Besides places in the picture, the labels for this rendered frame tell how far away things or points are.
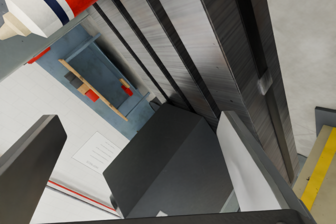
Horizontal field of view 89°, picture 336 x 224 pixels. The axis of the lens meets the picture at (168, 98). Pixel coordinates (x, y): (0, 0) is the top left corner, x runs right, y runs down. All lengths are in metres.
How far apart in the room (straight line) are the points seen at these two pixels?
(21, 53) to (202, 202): 0.54
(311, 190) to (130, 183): 1.38
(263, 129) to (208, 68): 0.12
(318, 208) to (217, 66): 1.42
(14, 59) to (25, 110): 4.00
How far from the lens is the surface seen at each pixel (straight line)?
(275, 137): 0.30
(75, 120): 4.69
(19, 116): 4.60
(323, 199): 1.56
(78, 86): 3.97
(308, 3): 1.20
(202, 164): 0.33
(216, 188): 0.40
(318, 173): 1.61
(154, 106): 2.17
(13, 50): 0.58
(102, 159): 5.31
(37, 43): 0.58
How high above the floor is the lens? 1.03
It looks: 17 degrees down
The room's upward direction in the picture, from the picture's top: 139 degrees counter-clockwise
